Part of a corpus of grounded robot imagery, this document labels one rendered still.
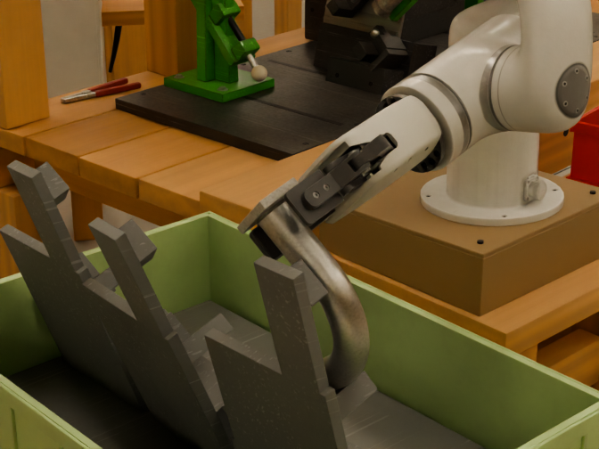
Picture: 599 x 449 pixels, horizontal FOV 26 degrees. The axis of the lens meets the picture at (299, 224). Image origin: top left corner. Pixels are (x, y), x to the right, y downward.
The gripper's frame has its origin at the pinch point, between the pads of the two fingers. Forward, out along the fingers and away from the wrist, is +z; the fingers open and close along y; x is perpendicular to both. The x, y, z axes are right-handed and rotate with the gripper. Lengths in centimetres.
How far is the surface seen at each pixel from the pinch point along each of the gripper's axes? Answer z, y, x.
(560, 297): -50, -42, 24
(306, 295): 4.4, 2.3, 5.6
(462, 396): -18.6, -25.5, 23.1
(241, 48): -70, -91, -37
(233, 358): 5.3, -12.8, 5.6
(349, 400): 1.4, -8.4, 14.6
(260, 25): -311, -413, -123
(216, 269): -21, -55, -6
